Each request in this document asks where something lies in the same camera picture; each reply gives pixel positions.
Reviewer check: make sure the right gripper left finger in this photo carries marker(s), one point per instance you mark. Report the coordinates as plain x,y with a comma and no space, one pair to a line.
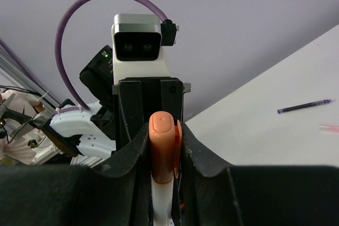
115,192

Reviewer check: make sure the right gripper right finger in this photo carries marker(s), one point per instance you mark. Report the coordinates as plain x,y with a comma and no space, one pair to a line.
215,192

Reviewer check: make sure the left frame post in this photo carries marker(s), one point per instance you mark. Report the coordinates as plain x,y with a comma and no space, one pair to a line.
14,67

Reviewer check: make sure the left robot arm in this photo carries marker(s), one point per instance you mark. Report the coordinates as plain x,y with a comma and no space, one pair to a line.
102,127

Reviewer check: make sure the purple ink refill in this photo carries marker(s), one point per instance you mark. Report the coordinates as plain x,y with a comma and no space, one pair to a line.
305,106

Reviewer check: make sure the orange pen cap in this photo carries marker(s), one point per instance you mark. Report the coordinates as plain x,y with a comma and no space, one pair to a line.
165,136

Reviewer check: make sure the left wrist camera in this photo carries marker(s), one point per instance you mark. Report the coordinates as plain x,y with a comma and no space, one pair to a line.
137,50

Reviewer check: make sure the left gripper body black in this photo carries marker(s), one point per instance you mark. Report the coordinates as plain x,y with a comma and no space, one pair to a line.
136,99

